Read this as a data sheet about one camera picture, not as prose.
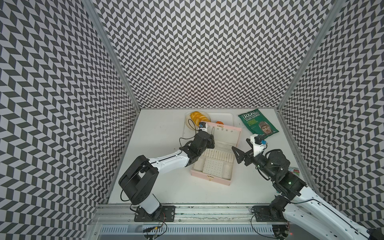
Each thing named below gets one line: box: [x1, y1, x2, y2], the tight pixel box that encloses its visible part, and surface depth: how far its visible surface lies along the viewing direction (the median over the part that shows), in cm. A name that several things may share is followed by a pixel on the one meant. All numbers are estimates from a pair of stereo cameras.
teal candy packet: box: [287, 167, 300, 177], surface depth 86 cm
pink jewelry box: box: [190, 122, 242, 186], surface depth 84 cm
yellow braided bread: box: [190, 111, 211, 126], surface depth 110 cm
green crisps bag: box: [238, 108, 280, 138], surface depth 110 cm
